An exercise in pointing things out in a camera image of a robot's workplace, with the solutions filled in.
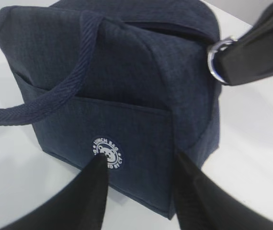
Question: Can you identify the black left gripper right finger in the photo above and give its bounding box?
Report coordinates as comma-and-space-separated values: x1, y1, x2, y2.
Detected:
174, 151, 273, 230

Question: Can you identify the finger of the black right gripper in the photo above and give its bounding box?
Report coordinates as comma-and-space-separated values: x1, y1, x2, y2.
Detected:
216, 3, 273, 86

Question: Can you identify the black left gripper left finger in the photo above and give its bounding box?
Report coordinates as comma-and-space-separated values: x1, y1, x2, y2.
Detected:
4, 154, 108, 230

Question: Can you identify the silver zipper pull ring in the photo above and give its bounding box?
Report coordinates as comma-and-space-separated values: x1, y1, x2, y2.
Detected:
207, 35, 238, 84

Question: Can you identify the navy blue lunch bag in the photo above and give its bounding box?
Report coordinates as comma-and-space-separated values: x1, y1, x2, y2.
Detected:
0, 0, 221, 218

